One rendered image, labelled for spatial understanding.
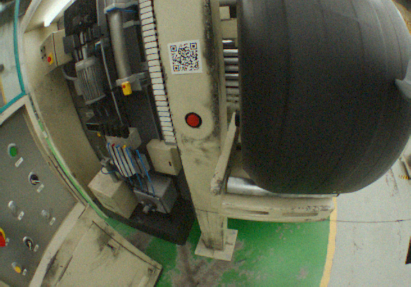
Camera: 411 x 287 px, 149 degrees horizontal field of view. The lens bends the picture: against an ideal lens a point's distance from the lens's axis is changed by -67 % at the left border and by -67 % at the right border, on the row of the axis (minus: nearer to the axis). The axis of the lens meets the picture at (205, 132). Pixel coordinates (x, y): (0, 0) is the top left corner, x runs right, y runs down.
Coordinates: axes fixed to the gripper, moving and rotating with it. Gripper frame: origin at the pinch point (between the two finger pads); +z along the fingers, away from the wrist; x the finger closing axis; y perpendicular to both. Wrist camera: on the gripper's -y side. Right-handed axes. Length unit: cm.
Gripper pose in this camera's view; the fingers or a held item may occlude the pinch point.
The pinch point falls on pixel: (402, 92)
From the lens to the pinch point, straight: 20.9
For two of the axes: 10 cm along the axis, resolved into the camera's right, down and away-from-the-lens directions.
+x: -9.6, -0.7, 2.8
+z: 2.8, -4.4, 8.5
